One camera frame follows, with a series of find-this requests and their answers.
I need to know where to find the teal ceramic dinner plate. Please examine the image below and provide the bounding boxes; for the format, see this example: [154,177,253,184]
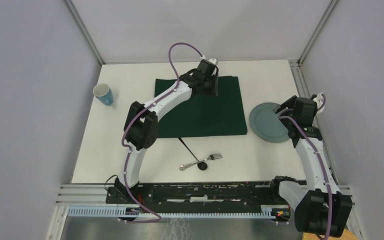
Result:
[248,102,290,143]

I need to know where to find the dark green cloth placemat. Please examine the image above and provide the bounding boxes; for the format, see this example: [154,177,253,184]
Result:
[158,75,248,138]

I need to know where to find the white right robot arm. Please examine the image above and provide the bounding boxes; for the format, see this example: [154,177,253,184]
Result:
[268,92,353,240]

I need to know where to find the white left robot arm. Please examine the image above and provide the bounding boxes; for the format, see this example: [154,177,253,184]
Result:
[114,58,219,204]

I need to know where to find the black spoon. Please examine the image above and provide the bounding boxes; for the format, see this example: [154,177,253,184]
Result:
[178,137,208,171]

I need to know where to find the silver fork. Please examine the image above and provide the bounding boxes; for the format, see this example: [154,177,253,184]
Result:
[179,153,223,171]

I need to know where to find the blue ceramic mug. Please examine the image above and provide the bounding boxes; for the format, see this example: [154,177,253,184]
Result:
[92,83,114,106]

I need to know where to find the yellow woven basket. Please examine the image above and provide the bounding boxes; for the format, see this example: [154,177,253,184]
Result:
[302,229,358,240]

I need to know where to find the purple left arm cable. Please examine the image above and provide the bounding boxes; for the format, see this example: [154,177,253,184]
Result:
[117,42,206,225]

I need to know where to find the white slotted cable duct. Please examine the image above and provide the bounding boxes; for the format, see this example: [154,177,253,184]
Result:
[66,205,276,220]

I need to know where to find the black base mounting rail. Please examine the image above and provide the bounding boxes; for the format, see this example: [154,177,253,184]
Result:
[105,181,287,214]

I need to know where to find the aluminium frame rails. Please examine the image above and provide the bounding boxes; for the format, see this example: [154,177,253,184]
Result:
[46,183,357,240]

